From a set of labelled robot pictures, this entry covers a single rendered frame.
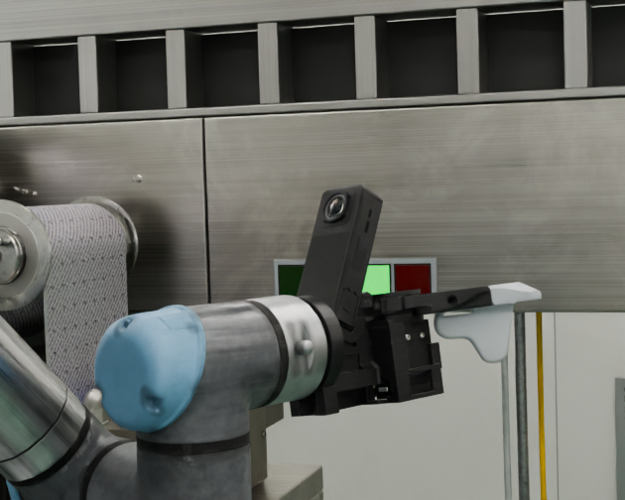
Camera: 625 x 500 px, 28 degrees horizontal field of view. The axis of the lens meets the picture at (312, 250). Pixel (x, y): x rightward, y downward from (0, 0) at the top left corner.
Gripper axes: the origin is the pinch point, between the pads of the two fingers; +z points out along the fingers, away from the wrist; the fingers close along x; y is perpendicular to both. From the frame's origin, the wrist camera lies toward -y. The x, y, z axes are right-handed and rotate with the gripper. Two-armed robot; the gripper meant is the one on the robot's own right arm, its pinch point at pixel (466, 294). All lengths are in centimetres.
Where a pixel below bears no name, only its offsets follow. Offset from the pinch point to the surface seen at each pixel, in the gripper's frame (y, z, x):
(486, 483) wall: 65, 250, -200
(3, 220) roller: -17, 5, -79
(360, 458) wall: 53, 230, -238
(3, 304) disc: -6, 5, -82
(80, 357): 2, 16, -81
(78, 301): -5, 16, -80
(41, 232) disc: -15, 8, -75
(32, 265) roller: -11, 7, -77
